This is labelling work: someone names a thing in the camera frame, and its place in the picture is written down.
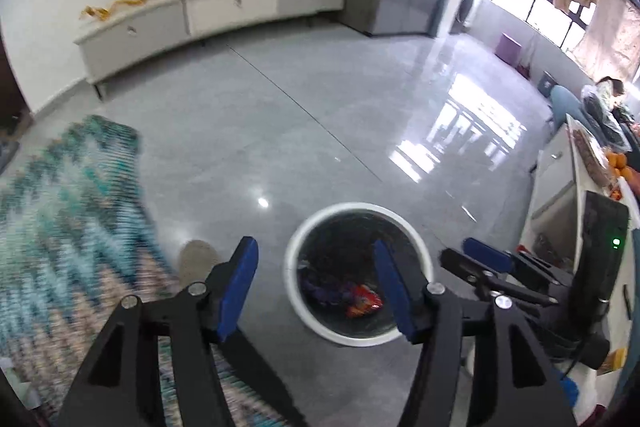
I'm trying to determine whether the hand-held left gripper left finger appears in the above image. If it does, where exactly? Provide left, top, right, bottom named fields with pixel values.
left=54, top=236, right=308, bottom=427

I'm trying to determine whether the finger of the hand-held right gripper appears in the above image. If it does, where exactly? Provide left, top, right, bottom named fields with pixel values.
left=439, top=248, right=560, bottom=308
left=462, top=237, right=573, bottom=288

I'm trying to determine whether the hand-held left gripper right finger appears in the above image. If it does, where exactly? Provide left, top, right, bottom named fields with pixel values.
left=372, top=239, right=578, bottom=427

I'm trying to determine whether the white round trash bin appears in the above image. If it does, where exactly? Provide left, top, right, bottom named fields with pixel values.
left=284, top=203, right=433, bottom=348

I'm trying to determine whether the beige slipper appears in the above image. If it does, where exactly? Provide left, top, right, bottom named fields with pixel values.
left=177, top=239, right=221, bottom=295

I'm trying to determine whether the white side cabinet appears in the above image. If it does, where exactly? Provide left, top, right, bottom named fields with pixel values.
left=520, top=114, right=640, bottom=423

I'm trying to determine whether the purple snack wrapper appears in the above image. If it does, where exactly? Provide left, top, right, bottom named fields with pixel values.
left=299, top=264, right=346, bottom=305

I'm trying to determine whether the pile of oranges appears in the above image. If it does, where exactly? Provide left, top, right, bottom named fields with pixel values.
left=604, top=149, right=640, bottom=202

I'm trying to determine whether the blue chair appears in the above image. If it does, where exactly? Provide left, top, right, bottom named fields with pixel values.
left=550, top=84, right=583, bottom=128

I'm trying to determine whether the teal zigzag rug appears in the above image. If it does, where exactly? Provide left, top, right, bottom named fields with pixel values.
left=0, top=114, right=301, bottom=427

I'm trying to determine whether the purple stool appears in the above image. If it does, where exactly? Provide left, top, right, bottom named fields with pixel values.
left=494, top=33, right=522, bottom=66

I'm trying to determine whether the beige patterned curtain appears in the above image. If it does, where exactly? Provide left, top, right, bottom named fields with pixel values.
left=570, top=0, right=640, bottom=82

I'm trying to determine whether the white washing machine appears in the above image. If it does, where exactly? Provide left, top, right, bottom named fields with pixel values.
left=452, top=0, right=488, bottom=35

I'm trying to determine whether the white television cabinet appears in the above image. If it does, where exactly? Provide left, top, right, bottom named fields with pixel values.
left=74, top=0, right=349, bottom=100

